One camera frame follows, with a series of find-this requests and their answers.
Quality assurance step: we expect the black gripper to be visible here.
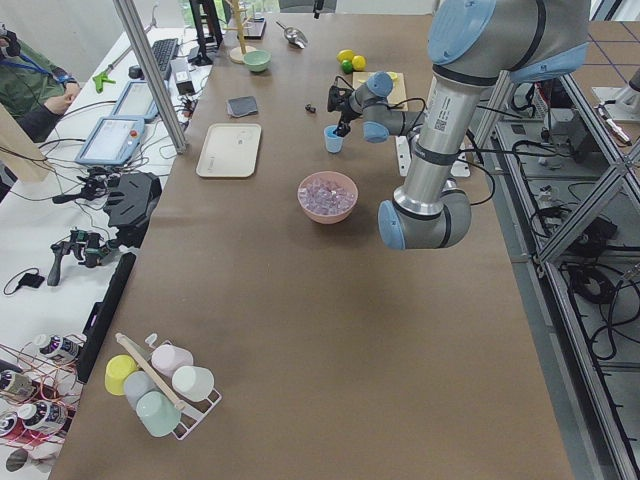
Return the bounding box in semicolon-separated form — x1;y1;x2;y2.
313;0;360;134

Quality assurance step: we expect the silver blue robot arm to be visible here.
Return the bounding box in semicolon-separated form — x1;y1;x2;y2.
327;1;591;250

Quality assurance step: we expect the steel ice scoop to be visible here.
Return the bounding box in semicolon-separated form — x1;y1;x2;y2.
276;21;308;49

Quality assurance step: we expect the wooden cup tree stand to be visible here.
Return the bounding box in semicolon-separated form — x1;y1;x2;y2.
225;0;256;64

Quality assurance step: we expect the light blue cup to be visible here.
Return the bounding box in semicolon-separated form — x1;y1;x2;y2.
323;125;344;154

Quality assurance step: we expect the clear ice cubes pile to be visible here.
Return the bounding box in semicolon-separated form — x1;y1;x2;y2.
298;177;356;215

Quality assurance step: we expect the pink cup on rack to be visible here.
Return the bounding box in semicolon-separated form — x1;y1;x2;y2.
151;344;194;377

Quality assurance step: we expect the white cup on rack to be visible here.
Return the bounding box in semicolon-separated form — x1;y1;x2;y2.
171;365;215;402

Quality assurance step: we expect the yellow cup on rack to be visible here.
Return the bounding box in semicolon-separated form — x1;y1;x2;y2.
104;354;139;396

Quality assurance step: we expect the grey cup on rack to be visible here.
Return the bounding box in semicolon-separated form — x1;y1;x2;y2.
123;370;157;410

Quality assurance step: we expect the white cup rack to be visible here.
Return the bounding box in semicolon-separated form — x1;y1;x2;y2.
115;333;222;440

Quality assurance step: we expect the mint cup on rack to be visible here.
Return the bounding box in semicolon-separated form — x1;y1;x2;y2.
136;391;181;437

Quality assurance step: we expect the yellow lemon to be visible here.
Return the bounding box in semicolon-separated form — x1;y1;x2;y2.
336;49;355;63
351;55;367;71

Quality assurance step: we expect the green lime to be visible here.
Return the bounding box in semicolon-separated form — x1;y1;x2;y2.
341;60;354;74

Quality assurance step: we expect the mirror tray with glasses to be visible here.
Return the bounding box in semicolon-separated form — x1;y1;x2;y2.
243;19;267;40

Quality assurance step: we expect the mint green bowl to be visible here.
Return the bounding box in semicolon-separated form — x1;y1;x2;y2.
243;50;271;73

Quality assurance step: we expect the wooden cutting board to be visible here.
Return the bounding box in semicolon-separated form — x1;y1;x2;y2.
352;71;407;105

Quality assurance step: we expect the grey folded cloth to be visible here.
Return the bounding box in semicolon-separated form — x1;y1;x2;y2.
226;96;258;118

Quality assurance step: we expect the black keyboard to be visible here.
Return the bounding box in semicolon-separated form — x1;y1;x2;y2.
151;38;179;80

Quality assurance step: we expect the cream rabbit tray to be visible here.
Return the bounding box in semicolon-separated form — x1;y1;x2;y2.
195;123;262;178

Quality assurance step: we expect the pink bowl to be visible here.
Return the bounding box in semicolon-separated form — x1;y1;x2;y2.
296;171;359;225

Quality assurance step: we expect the blue teach pendant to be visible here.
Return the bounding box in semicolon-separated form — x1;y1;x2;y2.
75;116;145;166
111;80;159;123

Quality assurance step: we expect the seated person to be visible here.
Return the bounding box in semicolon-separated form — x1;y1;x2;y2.
1;23;81;143

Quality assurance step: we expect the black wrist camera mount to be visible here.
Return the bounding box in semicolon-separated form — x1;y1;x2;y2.
327;85;354;112

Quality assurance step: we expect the aluminium frame post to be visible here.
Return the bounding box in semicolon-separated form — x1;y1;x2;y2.
113;0;187;154

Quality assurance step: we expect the copper wire bottle basket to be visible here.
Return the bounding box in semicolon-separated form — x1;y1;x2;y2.
1;341;82;452

